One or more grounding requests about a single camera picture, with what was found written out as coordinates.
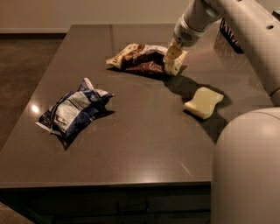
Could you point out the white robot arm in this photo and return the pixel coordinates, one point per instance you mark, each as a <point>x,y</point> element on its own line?
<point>245,185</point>

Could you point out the dark cabinet drawer front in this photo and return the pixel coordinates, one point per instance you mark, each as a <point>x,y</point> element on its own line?
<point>118,201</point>

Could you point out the yellow sponge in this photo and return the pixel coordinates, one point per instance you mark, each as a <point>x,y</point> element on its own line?
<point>203,102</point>

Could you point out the black wire basket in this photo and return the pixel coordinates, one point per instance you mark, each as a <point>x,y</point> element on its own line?
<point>229,36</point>

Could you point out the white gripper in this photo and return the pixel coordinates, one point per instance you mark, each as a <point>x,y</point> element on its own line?
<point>185,36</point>

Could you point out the blue chip bag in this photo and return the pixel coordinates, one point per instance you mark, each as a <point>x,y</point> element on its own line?
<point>75,110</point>

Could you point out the brown chip bag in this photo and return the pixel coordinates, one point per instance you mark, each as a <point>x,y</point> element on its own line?
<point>146,59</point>

